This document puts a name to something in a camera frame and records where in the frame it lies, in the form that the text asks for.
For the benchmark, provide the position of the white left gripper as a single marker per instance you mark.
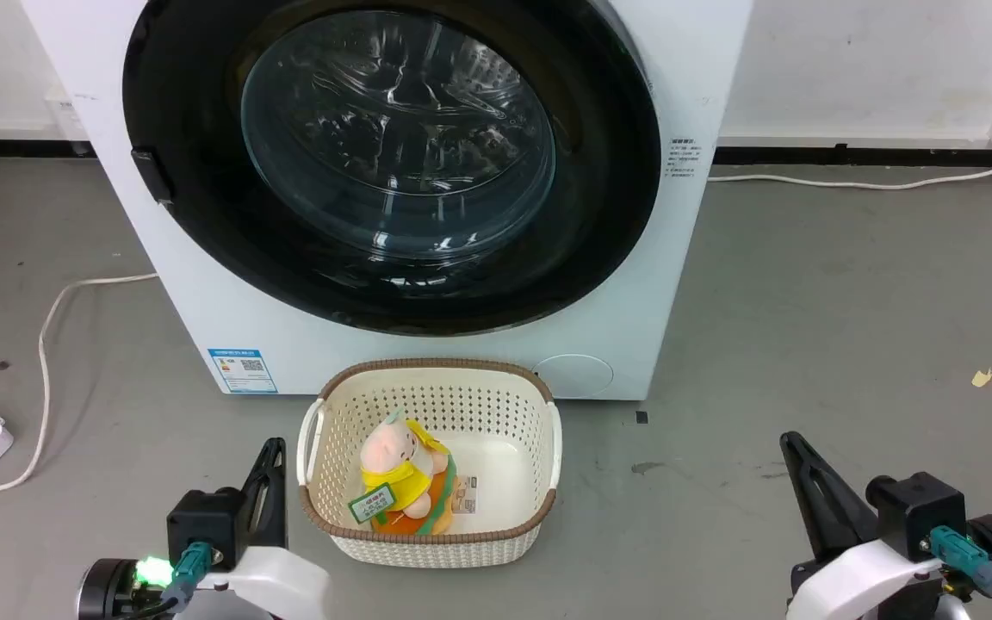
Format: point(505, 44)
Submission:
point(276, 581)

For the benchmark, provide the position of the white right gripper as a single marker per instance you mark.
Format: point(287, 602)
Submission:
point(858, 577)

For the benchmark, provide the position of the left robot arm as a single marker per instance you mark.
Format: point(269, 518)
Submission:
point(108, 590)

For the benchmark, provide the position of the white front-load washing machine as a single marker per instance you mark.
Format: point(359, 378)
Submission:
point(203, 301)

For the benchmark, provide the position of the black round washer door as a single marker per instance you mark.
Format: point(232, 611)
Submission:
point(599, 215)

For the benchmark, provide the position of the green white toy hang tag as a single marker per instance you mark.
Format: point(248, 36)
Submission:
point(372, 503)

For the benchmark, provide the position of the blue energy label sticker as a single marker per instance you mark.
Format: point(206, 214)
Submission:
point(242, 370)

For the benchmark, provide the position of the pink pig plush toy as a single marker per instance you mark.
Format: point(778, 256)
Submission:
point(393, 456)

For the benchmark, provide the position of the printed paper card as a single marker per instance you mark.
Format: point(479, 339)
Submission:
point(465, 495)

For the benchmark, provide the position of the yellow paper scrap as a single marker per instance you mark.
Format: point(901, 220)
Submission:
point(982, 377)

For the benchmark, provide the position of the cream perforated laundry basket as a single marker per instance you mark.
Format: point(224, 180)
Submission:
point(513, 405)

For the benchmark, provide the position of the round white filter cover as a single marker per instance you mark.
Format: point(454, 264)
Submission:
point(573, 376)

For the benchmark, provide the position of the small text warning sticker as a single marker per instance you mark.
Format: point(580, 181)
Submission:
point(683, 158)

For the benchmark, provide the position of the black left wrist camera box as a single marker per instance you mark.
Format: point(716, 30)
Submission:
point(203, 525)

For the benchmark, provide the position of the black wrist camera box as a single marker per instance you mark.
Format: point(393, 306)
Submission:
point(203, 525)
point(918, 508)

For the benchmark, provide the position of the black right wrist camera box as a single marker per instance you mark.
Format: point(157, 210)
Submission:
point(918, 508)

